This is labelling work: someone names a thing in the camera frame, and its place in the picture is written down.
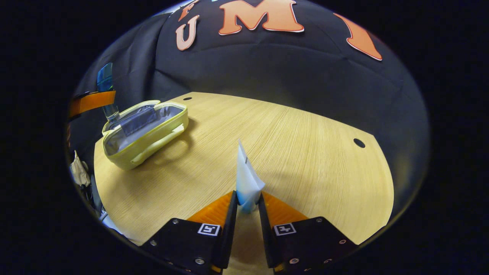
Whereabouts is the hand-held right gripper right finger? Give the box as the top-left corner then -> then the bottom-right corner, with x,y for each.
258,191 -> 359,274

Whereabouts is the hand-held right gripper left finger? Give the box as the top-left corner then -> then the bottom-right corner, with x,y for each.
139,190 -> 239,274

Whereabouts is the blue skin care jar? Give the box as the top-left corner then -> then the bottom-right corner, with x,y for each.
96,63 -> 120,122

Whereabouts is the blue white cream tube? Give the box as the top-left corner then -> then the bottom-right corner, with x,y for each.
236,139 -> 266,214

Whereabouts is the pale yellow suitcase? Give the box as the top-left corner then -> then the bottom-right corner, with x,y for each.
102,100 -> 189,171

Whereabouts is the crumpled beige cloth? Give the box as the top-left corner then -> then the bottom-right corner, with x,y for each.
70,150 -> 91,187

